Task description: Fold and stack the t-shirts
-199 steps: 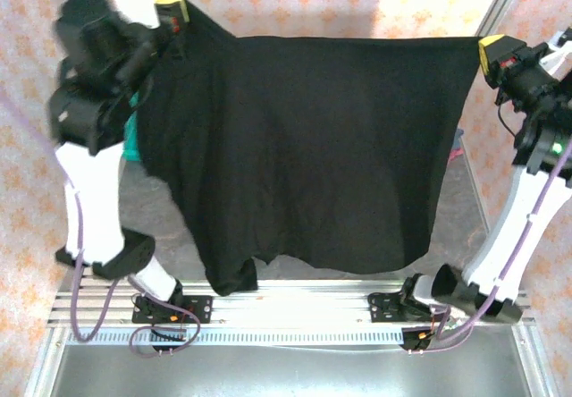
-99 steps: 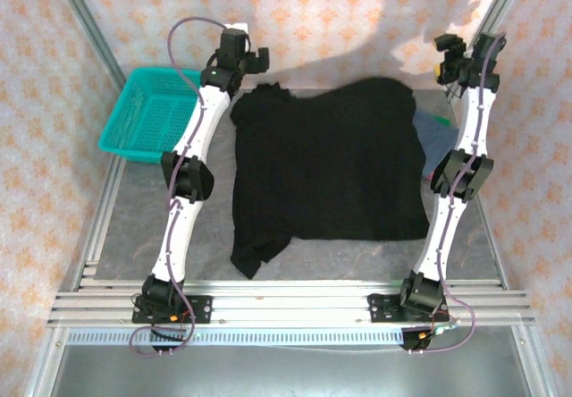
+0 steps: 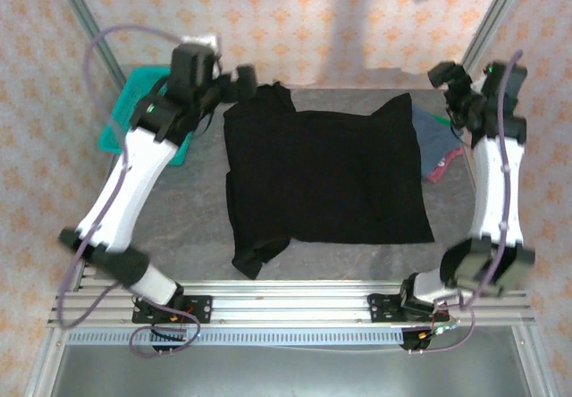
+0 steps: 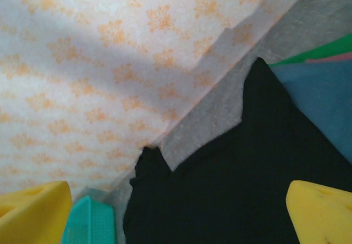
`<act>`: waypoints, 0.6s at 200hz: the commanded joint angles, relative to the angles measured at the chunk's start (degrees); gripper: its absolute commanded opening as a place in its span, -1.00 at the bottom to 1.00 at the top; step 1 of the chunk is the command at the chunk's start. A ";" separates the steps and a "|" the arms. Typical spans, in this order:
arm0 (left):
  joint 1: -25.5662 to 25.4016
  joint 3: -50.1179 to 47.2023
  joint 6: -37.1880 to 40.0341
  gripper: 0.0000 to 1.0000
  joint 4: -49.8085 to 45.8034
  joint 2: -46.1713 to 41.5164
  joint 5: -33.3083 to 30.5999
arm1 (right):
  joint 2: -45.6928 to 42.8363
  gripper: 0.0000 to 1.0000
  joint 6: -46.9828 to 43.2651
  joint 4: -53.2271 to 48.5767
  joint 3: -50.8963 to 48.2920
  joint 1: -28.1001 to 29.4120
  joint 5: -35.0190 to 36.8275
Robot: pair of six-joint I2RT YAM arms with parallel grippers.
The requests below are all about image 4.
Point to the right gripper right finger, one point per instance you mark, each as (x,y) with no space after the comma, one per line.
(321,216)

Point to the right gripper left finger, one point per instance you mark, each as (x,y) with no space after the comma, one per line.
(30,213)

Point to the black t-shirt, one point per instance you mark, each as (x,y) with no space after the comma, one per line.
(233,172)

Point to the teal plastic basket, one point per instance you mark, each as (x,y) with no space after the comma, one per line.
(88,222)

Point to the blue t-shirt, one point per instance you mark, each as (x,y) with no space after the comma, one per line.
(321,101)

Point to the pink cloth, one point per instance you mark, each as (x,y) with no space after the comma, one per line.
(330,58)

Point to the green t-shirt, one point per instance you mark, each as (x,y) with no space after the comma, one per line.
(324,50)

